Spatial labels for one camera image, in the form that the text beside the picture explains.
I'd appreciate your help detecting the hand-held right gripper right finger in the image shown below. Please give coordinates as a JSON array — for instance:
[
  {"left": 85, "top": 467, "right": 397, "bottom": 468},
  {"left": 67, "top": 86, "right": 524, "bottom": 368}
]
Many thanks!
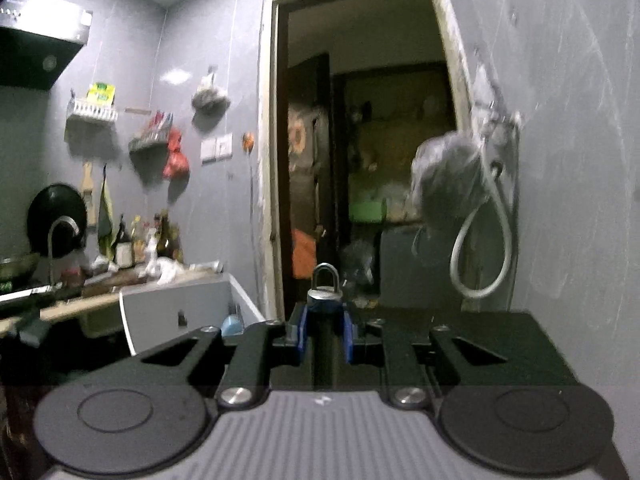
[{"left": 344, "top": 302, "right": 576, "bottom": 409}]

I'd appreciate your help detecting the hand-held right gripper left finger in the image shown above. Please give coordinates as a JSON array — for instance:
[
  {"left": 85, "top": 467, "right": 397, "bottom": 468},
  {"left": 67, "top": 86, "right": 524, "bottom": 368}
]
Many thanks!
[{"left": 80, "top": 301, "right": 307, "bottom": 409}]

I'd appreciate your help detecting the black-handled utensil with ring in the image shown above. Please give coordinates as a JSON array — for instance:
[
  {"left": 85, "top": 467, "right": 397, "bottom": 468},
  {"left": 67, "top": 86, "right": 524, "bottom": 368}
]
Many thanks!
[{"left": 306, "top": 262, "right": 345, "bottom": 392}]

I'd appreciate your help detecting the white perforated utensil basket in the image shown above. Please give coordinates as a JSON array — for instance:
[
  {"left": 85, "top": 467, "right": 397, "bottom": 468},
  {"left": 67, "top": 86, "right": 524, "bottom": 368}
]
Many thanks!
[{"left": 119, "top": 272, "right": 266, "bottom": 357}]

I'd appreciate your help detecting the crumpled plastic bag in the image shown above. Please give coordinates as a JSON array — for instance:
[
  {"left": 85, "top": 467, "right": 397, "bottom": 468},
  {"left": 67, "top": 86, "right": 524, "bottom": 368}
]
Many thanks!
[{"left": 342, "top": 240, "right": 376, "bottom": 291}]

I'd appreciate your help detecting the grey cabinet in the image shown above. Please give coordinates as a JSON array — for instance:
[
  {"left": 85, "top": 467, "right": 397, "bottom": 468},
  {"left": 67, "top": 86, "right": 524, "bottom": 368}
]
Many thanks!
[{"left": 378, "top": 225, "right": 463, "bottom": 308}]

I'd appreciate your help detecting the green box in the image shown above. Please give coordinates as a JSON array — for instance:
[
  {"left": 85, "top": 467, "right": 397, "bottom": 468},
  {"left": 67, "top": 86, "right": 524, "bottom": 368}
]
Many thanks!
[{"left": 348, "top": 199, "right": 388, "bottom": 223}]

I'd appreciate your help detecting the white crumpled cloth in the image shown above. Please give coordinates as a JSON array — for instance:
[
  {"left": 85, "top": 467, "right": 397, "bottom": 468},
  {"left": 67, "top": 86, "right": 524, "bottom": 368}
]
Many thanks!
[{"left": 145, "top": 257, "right": 188, "bottom": 286}]

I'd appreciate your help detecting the dark plastic bag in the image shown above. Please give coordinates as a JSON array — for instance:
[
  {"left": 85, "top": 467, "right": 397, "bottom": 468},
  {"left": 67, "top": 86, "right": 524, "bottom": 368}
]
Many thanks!
[{"left": 410, "top": 130, "right": 488, "bottom": 233}]

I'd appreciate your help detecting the row of condiment bottles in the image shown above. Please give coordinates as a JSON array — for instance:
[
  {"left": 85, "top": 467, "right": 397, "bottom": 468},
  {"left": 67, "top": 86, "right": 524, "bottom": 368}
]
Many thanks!
[{"left": 112, "top": 210, "right": 183, "bottom": 266}]

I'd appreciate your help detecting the large red mesh bag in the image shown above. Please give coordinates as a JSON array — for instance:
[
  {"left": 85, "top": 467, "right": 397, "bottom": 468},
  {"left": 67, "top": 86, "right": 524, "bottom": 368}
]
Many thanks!
[{"left": 162, "top": 151, "right": 191, "bottom": 179}]

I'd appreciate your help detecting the wooden kitchen counter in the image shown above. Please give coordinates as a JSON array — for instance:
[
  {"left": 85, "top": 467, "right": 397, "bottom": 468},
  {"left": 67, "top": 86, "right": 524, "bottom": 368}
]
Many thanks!
[{"left": 0, "top": 272, "right": 226, "bottom": 336}]

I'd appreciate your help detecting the storage shelf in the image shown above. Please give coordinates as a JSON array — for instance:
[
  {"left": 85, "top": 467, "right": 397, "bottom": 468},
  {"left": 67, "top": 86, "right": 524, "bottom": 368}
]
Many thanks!
[{"left": 332, "top": 62, "right": 458, "bottom": 226}]

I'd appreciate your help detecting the green cloth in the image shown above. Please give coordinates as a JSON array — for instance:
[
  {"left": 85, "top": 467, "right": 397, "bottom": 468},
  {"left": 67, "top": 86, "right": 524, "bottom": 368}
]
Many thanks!
[{"left": 96, "top": 165, "right": 115, "bottom": 256}]

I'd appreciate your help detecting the dark wooden door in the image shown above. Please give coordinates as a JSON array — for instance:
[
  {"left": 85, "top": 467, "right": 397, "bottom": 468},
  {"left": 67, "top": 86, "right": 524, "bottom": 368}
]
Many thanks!
[{"left": 287, "top": 52, "right": 336, "bottom": 306}]

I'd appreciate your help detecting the hanging food bag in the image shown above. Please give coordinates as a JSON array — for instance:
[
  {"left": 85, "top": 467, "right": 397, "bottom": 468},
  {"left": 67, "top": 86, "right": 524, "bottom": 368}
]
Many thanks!
[{"left": 191, "top": 66, "right": 232, "bottom": 113}]

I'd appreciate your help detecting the wooden spatula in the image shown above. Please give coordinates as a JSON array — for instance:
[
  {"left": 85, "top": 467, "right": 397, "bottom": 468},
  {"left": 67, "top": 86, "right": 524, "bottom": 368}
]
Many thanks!
[{"left": 80, "top": 161, "right": 97, "bottom": 225}]

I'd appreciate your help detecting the curved kitchen tap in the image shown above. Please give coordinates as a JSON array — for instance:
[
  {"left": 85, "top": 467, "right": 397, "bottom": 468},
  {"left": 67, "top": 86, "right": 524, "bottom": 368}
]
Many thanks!
[{"left": 46, "top": 216, "right": 81, "bottom": 286}]

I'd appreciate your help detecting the black wok lid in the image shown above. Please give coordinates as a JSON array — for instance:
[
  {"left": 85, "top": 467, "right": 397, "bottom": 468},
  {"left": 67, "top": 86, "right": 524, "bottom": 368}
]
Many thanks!
[{"left": 26, "top": 183, "right": 88, "bottom": 258}]

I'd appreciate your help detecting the clear plastic bag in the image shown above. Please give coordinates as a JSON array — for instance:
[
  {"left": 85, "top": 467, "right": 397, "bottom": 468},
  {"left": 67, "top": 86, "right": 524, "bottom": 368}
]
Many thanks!
[{"left": 472, "top": 47, "right": 501, "bottom": 106}]

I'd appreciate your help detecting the metal wok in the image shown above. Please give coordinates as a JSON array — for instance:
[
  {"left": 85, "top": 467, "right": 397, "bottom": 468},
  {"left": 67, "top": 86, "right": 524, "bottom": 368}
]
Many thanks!
[{"left": 0, "top": 252, "right": 41, "bottom": 281}]

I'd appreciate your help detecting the yellow-green box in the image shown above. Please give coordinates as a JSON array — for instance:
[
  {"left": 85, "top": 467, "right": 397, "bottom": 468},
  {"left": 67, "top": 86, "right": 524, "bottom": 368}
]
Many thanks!
[{"left": 86, "top": 81, "right": 117, "bottom": 107}]

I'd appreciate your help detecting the black range hood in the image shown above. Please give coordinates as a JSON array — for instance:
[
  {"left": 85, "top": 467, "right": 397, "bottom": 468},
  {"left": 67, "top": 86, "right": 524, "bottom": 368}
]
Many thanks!
[{"left": 0, "top": 0, "right": 96, "bottom": 92}]

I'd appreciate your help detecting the white hose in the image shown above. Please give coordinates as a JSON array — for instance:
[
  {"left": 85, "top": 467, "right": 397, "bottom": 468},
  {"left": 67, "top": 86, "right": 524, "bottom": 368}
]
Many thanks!
[{"left": 449, "top": 160, "right": 515, "bottom": 300}]

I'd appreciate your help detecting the white cord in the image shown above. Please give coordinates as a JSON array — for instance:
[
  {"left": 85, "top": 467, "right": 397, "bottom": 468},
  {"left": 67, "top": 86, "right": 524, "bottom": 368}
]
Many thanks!
[{"left": 247, "top": 151, "right": 258, "bottom": 281}]

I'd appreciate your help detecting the white door frame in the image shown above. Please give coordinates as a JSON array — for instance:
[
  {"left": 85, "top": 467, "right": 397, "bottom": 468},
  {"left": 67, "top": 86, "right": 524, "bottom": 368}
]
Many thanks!
[{"left": 257, "top": 0, "right": 476, "bottom": 321}]

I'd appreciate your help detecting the white wall switch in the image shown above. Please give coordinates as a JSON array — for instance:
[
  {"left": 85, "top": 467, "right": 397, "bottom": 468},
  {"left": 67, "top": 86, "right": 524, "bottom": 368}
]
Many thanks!
[{"left": 201, "top": 133, "right": 234, "bottom": 162}]

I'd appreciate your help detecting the metal wall rack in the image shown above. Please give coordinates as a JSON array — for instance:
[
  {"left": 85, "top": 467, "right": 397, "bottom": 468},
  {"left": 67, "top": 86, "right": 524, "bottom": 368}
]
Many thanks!
[{"left": 129, "top": 112, "right": 173, "bottom": 158}]

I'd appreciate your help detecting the metal wall faucet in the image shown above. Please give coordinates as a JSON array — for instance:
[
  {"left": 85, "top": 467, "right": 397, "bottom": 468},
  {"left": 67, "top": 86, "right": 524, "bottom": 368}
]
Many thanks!
[{"left": 472, "top": 100, "right": 523, "bottom": 136}]

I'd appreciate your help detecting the white wall rack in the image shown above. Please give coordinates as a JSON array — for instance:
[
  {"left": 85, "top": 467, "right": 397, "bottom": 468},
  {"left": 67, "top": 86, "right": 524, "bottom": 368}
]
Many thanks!
[{"left": 65, "top": 91, "right": 121, "bottom": 123}]

